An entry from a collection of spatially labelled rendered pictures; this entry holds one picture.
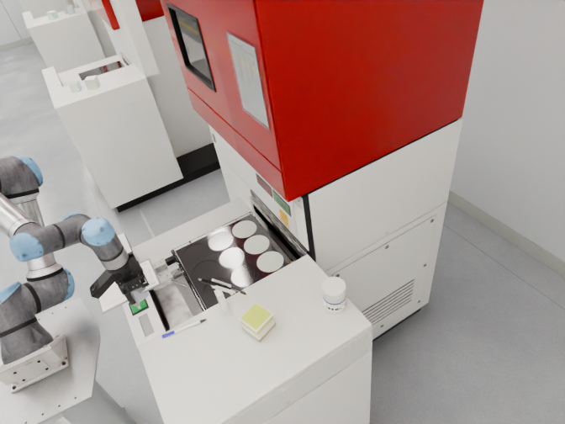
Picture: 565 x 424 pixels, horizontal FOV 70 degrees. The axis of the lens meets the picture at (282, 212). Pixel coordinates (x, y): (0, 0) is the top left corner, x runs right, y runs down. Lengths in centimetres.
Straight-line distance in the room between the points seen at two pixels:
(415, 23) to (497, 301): 174
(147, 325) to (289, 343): 47
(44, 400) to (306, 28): 136
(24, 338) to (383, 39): 142
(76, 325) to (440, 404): 163
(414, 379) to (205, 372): 128
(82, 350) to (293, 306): 77
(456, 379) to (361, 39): 170
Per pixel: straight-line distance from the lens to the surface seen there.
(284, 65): 103
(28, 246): 123
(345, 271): 163
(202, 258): 159
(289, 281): 135
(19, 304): 160
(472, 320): 249
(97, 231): 119
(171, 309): 151
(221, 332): 129
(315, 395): 136
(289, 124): 109
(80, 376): 159
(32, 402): 164
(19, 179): 157
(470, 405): 226
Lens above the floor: 202
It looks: 42 degrees down
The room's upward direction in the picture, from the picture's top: 10 degrees counter-clockwise
